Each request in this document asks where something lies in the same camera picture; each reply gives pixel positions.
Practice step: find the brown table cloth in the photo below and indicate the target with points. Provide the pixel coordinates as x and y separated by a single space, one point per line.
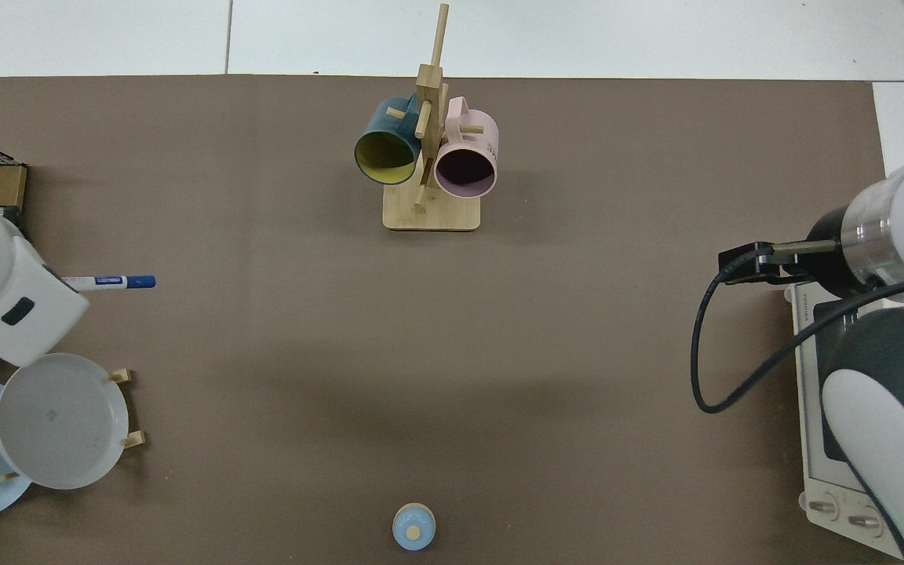
421 353

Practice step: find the dark blue cup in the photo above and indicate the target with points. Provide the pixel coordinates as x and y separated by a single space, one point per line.
377 122

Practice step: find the grey plate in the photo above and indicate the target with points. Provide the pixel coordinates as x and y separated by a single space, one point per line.
60 424

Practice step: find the wooden cup stand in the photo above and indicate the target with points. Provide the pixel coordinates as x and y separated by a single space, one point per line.
436 216

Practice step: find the pink cup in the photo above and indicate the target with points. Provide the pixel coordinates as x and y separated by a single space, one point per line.
475 133

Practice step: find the pale toaster oven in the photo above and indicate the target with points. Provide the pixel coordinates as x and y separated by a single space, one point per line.
813 471

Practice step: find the small blue round bell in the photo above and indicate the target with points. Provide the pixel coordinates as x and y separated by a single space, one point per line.
413 527

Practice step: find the white marker with blue cap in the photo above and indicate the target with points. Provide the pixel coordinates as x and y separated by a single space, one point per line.
118 282

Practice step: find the wooden plate rack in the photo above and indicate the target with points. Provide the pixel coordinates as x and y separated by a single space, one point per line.
124 376

